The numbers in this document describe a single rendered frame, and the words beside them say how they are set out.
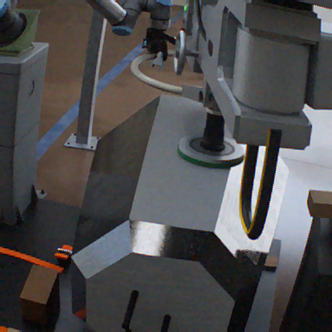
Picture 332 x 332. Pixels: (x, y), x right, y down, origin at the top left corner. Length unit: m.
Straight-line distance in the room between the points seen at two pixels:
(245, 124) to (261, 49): 0.19
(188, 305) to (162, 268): 0.15
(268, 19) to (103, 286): 0.93
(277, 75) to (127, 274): 0.73
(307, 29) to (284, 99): 0.20
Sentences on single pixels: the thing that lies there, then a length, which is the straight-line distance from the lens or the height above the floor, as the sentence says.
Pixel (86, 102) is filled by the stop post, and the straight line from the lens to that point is 4.57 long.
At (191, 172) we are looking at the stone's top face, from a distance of 2.45.
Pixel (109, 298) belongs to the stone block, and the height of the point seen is 0.57.
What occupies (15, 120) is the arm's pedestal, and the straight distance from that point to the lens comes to 3.46.
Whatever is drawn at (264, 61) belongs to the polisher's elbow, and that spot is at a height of 1.35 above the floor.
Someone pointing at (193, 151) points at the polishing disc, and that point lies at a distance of 2.53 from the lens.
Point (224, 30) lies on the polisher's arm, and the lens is 2.00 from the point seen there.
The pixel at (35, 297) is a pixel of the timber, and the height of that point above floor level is 0.14.
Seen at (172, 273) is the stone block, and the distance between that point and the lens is 2.10.
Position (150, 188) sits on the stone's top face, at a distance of 2.32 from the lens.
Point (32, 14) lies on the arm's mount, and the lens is 3.57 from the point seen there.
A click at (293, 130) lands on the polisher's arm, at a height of 1.20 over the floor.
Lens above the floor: 1.79
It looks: 23 degrees down
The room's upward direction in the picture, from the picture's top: 7 degrees clockwise
